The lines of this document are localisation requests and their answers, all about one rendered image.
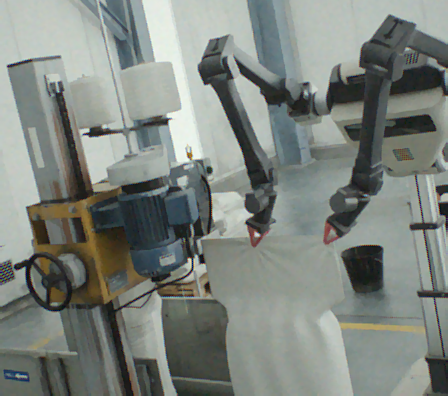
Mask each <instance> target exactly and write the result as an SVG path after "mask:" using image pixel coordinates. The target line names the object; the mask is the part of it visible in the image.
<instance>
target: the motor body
mask: <svg viewBox="0 0 448 396"><path fill-rule="evenodd" d="M168 190H169V185H168V184H166V183H162V184H161V185H159V186H157V187H154V188H151V189H147V190H143V191H139V192H133V193H123V192H122V193H120V194H119V195H118V196H117V198H118V203H119V207H121V208H120V212H121V216H122V220H124V221H123V225H124V228H125V233H126V237H127V241H128V244H129V245H132V246H133V247H131V248H130V254H129V255H131V257H132V261H133V265H134V269H135V271H136V272H137V273H138V275H140V276H142V277H156V276H161V275H165V274H167V273H170V272H173V271H175V270H176V269H178V268H179V267H180V266H181V265H182V263H183V260H184V256H183V250H182V246H181V245H183V243H182V242H181V241H180V238H179V237H177V236H175V233H174V229H173V227H174V226H175V225H174V226H169V224H168V223H167V219H166V215H165V210H164V205H163V200H164V199H165V198H166V197H167V196H168V195H169V191H168Z"/></svg>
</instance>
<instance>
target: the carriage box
mask: <svg viewBox="0 0 448 396"><path fill-rule="evenodd" d="M92 186H93V190H94V194H95V196H93V197H90V198H87V199H84V200H82V201H78V202H74V203H67V204H56V205H45V206H41V204H40V202H39V203H34V204H31V205H28V206H26V210H27V214H28V218H29V222H30V226H31V230H32V234H33V241H34V245H35V249H36V252H48V253H50V254H52V255H54V256H55V257H57V258H58V257H60V256H61V255H62V254H73V255H75V256H77V257H78V258H79V259H81V261H82V262H83V264H84V266H85V270H86V282H85V283H84V284H83V285H82V286H81V287H79V288H77V289H75V290H73V291H72V296H71V300H70V302H78V303H101V304H106V303H107V302H108V301H110V300H112V299H113V298H115V297H117V296H119V295H121V294H122V293H124V292H126V291H128V290H130V289H131V288H133V287H135V286H136V285H137V284H139V283H141V282H145V281H146V280H148V279H150V278H152V277H142V276H140V275H138V273H137V272H136V271H135V269H134V265H133V261H132V257H131V255H129V254H130V248H131V247H133V246H132V245H129V244H128V241H127V237H126V233H125V228H124V226H118V227H111V228H109V229H107V230H105V231H103V232H100V233H96V232H95V228H94V225H93V220H92V216H91V212H90V205H91V204H93V203H96V202H99V201H101V200H107V199H109V198H112V197H114V196H118V195H119V194H120V193H122V191H121V187H120V185H119V186H111V185H110V182H109V180H106V181H98V182H96V183H93V184H92ZM76 217H81V220H82V224H83V228H84V232H85V236H86V240H83V241H81V242H78V243H68V244H50V240H49V236H48V232H47V229H46V225H45V221H44V220H49V219H63V218H76ZM38 261H39V265H40V268H41V269H42V270H43V271H44V273H45V274H46V275H47V274H49V269H48V266H49V264H50V263H51V262H52V261H50V260H48V259H46V258H38ZM124 270H126V271H127V275H128V279H129V284H127V285H125V286H124V287H122V288H120V289H118V290H116V291H115V292H113V293H110V289H109V286H108V282H107V279H109V278H111V277H113V276H115V275H116V274H118V273H120V272H122V271H124ZM65 295H66V293H63V292H61V291H59V290H58V289H55V287H53V288H51V303H53V302H63V301H64V298H65Z"/></svg>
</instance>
